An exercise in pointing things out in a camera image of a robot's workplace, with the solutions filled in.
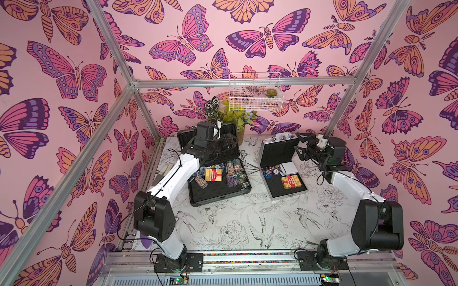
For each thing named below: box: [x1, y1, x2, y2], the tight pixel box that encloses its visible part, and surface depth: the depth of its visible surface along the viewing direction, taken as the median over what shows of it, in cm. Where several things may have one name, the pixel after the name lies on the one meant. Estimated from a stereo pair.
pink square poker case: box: [259, 132, 308, 201], surface depth 97 cm
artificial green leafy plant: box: [204, 95, 259, 131], surface depth 104 cm
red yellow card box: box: [281, 174, 302, 190], surface depth 96 cm
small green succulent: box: [265, 88, 278, 97], surface depth 94 cm
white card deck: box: [279, 161, 299, 177], surface depth 102 cm
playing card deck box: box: [205, 168, 224, 182], surface depth 97 cm
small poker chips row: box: [261, 165, 281, 179], surface depth 102 cm
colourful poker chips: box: [194, 158, 250, 189], surface depth 98 cm
